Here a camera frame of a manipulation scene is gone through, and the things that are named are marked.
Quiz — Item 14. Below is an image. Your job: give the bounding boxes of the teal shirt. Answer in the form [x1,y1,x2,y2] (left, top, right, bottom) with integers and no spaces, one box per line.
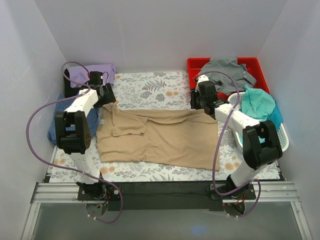
[236,85,283,131]

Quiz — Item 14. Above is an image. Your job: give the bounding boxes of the floral table cloth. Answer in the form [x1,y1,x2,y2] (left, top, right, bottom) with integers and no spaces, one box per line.
[48,71,281,183]

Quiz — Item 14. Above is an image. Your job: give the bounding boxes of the grey shirt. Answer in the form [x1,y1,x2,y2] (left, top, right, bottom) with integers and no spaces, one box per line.
[199,57,257,95]

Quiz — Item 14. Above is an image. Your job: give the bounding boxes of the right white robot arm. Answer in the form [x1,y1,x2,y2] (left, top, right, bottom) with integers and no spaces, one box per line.
[194,79,283,197]

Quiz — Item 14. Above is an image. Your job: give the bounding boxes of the white plastic basket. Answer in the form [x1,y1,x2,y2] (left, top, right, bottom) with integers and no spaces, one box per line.
[227,93,289,152]

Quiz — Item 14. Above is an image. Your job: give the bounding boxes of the folded purple shirt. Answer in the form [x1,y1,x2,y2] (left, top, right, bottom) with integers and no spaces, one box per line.
[68,64,116,88]

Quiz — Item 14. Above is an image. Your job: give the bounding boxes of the folded black garment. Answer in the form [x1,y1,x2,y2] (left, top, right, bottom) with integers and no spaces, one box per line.
[63,76,81,98]

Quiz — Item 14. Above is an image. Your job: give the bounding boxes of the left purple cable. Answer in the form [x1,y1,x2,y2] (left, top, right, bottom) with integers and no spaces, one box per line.
[25,61,124,224]

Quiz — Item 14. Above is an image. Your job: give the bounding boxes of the folded blue checked shirt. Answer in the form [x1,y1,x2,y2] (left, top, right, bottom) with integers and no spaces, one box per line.
[47,94,99,145]

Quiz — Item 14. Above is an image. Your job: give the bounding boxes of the red plastic bin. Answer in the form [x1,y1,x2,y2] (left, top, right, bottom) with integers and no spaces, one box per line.
[187,57,270,94]

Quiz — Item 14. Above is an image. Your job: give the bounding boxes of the tan t shirt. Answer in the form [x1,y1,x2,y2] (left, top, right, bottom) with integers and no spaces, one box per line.
[96,103,220,171]

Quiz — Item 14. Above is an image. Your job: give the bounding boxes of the black base bar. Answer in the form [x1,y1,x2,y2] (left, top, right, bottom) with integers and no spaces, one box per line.
[76,181,258,212]

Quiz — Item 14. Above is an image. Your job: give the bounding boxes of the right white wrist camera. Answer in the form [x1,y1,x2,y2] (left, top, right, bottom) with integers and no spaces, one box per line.
[195,74,209,85]

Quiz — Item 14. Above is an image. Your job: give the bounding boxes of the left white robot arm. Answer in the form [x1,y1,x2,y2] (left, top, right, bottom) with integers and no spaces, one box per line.
[54,71,116,200]

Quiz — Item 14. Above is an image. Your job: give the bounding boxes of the aluminium rail frame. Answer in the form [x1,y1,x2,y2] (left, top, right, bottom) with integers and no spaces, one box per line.
[22,181,312,240]

